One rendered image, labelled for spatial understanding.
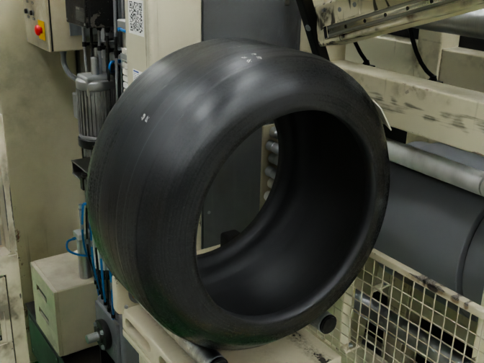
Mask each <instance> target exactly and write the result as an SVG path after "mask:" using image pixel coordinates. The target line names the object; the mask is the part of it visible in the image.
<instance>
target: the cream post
mask: <svg viewBox="0 0 484 363"><path fill-rule="evenodd" d="M142 1H143V22H144V37H141V36H139V35H135V34H132V33H129V19H128V0H125V27H126V46H127V80H128V86H129V85H130V84H131V83H132V82H133V69H135V70H137V71H140V72H144V71H145V70H146V69H147V68H149V67H150V66H152V65H153V64H154V63H155V62H157V61H159V60H160V59H162V58H163V57H165V56H166V55H168V54H170V53H172V52H174V51H176V50H178V49H181V48H184V47H186V46H188V45H192V44H195V43H198V42H201V0H142ZM199 250H201V215H200V220H199V224H198V229H197V251H199Z"/></svg>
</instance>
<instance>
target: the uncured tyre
mask: <svg viewBox="0 0 484 363"><path fill-rule="evenodd" d="M226 38H228V39H226ZM226 38H216V39H211V40H206V41H202V42H198V43H195V44H192V45H188V46H186V47H184V48H181V49H178V50H176V51H174V52H172V53H170V54H168V55H166V56H165V57H163V58H162V59H160V60H158V61H157V62H155V63H154V64H153V65H152V66H150V67H149V68H147V69H146V70H145V71H144V72H142V74H141V75H139V76H138V77H137V78H136V79H135V80H134V81H133V82H132V83H131V84H130V85H129V87H127V88H126V90H125V91H124V92H123V93H122V95H121V96H120V98H119V99H118V100H117V101H116V103H115V104H114V106H113V107H112V109H111V110H110V112H109V114H108V115H107V118H106V119H105V121H104V123H103V125H102V127H101V130H100V131H99V134H98V136H97V139H96V142H95V144H94V148H93V151H92V154H91V158H90V162H89V169H88V174H87V180H86V206H87V212H88V217H89V224H90V227H91V231H92V235H93V237H94V242H95V244H96V246H97V249H98V252H99V254H100V256H101V258H102V260H103V261H104V263H105V264H106V266H107V268H108V269H109V270H110V272H111V273H112V274H113V276H114V277H115V278H116V279H117V280H118V281H119V282H120V283H121V284H122V286H123V287H124V288H125V289H126V290H127V291H128V292H129V293H130V294H131V295H132V296H133V297H134V298H135V299H136V300H137V301H138V302H139V303H140V304H141V305H142V306H143V307H144V308H145V309H146V310H147V311H148V312H149V313H150V314H151V315H152V316H153V317H154V318H155V319H156V320H157V321H158V322H159V323H160V324H161V325H162V326H163V327H164V328H166V329H167V330H169V331H170V332H172V333H173V334H175V335H177V336H179V337H180V338H183V339H185V340H188V341H191V342H192V343H195V344H198V345H200V346H203V347H207V348H210V349H217V350H226V351H235V350H244V349H252V348H256V347H259V346H263V345H266V344H270V343H271V342H274V341H277V340H279V339H281V338H284V337H285V336H289V335H290V334H292V333H294V332H296V331H299V330H300V329H302V328H304V327H306V326H307V325H308V324H310V323H312V322H313V321H314V320H316V319H317V318H319V317H320V316H321V315H323V314H324V313H325V312H326V311H327V310H328V309H329V308H330V307H331V306H332V305H333V304H334V303H335V302H336V301H337V300H338V299H339V298H340V297H341V296H342V295H343V294H344V293H345V291H347V289H348V288H349V287H350V285H351V284H352V282H353V281H354V280H355V279H356V277H357V276H358V274H359V273H360V272H361V270H362V268H363V266H364V265H365V263H366V261H367V260H368V258H369V255H370V254H371V252H372V249H373V248H374V245H375V243H376V240H377V238H378V235H379V233H380V230H381V227H382V223H383V220H384V217H385V212H386V209H387V201H388V197H389V190H390V162H389V155H388V149H387V140H386V136H385V131H384V127H383V124H382V120H381V118H380V116H379V114H378V112H377V109H376V107H375V105H374V103H373V101H372V100H371V98H370V96H369V95H368V93H367V92H366V91H365V90H364V88H363V87H362V86H361V85H360V84H359V83H358V82H357V81H356V80H355V79H354V78H353V77H352V76H350V75H349V74H348V73H347V72H345V71H344V70H343V69H341V68H340V67H338V66H337V65H336V64H334V63H332V62H330V61H329V60H327V59H325V58H322V57H320V56H318V55H314V54H312V53H307V52H303V51H300V50H295V49H292V48H286V47H282V46H279V45H274V44H271V43H267V42H262V41H258V40H252V39H248V38H242V37H226ZM229 39H231V40H229ZM234 40H237V41H240V42H237V41H234ZM255 52H257V53H260V54H261V55H263V56H264V57H265V59H263V60H258V61H256V62H253V63H250V64H248V65H247V64H245V63H244V62H243V61H242V60H240V59H238V58H239V57H241V56H244V55H248V54H250V53H255ZM145 110H147V111H149V112H151V113H153V116H152V117H151V118H150V119H149V121H148V123H147V124H146V126H143V125H141V124H140V123H138V122H137V121H138V120H139V119H140V117H141V115H142V114H143V113H144V111H145ZM272 120H273V121H274V124H275V127H276V130H277V137H278V144H279V157H278V164H277V172H276V175H275V178H274V183H273V185H272V188H271V191H270V193H269V196H268V197H267V199H266V202H265V203H264V205H263V207H262V208H261V209H260V211H259V213H258V214H257V216H256V217H255V218H254V219H253V220H252V221H251V223H250V224H249V225H248V226H247V227H246V228H245V229H244V230H243V231H242V232H241V233H240V234H238V235H237V236H236V237H235V238H234V239H232V240H231V241H229V242H227V243H226V244H224V245H223V246H221V247H219V248H217V249H214V250H212V251H209V252H207V253H203V254H198V255H197V229H198V224H199V220H200V215H201V212H202V207H203V205H204V202H205V199H206V196H207V193H208V192H209V190H210V187H211V185H212V183H213V181H214V179H215V177H216V176H217V174H218V172H219V170H220V169H221V168H222V166H223V164H224V163H225V162H226V161H227V159H228V158H229V157H230V155H231V154H232V153H233V152H234V150H235V149H237V147H238V146H239V145H240V144H242V142H243V141H244V140H245V139H247V137H248V136H250V135H251V134H252V133H254V132H255V131H256V130H258V129H259V128H260V127H262V126H264V125H265V124H267V123H268V122H271V121H272Z"/></svg>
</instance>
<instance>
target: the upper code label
mask: <svg viewBox="0 0 484 363"><path fill-rule="evenodd" d="M128 19H129V33H132V34H135V35H139V36H141V37H144V22H143V1H142V0H128Z"/></svg>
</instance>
